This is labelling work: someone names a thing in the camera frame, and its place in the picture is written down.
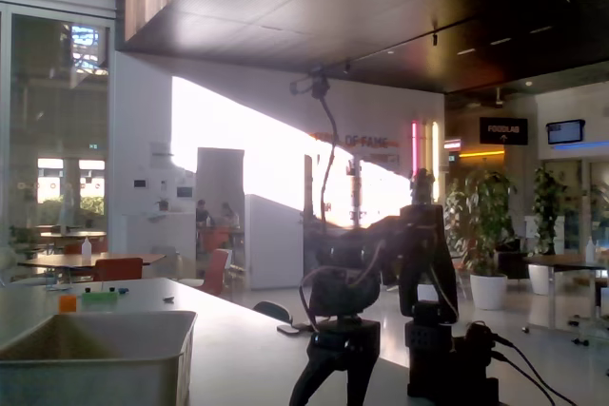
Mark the seated person in light top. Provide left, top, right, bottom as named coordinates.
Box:
left=220, top=201, right=242, bottom=229

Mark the wooden cafe table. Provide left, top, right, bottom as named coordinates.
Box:
left=17, top=252, right=167, bottom=283

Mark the white cabinet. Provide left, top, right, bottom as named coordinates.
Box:
left=245, top=194, right=305, bottom=291

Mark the tall dark plant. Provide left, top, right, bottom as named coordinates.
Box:
left=409, top=167, right=438, bottom=207

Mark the red chair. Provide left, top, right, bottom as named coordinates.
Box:
left=198, top=248, right=231, bottom=297

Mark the leafy plant in white pot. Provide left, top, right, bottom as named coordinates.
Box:
left=444, top=167, right=519, bottom=311
left=527, top=167, right=568, bottom=296

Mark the dark metal leg table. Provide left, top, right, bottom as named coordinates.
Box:
left=521, top=253, right=609, bottom=346

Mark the round wooden table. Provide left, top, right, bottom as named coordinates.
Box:
left=40, top=230, right=108, bottom=251

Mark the white light tube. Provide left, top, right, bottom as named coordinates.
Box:
left=431, top=121, right=441, bottom=203

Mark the orange chair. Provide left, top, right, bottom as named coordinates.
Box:
left=93, top=257, right=144, bottom=282

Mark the dark green perforated chair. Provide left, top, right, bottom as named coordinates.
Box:
left=253, top=300, right=293, bottom=324

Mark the black gooseneck clamp holder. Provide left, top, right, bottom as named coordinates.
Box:
left=277, top=73, right=356, bottom=336

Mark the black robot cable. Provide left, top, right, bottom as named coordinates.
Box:
left=491, top=353, right=557, bottom=406
left=493, top=335, right=579, bottom=406

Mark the black foodlab sign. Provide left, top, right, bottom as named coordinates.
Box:
left=479, top=116, right=529, bottom=145

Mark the white plastic bin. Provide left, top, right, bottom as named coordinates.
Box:
left=0, top=310, right=198, bottom=406

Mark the green flat block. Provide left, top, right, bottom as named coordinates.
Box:
left=80, top=290, right=119, bottom=303

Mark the seated person in dark top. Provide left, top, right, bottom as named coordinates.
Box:
left=195, top=199, right=213, bottom=227

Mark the wall mounted monitor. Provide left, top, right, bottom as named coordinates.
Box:
left=545, top=119, right=585, bottom=145

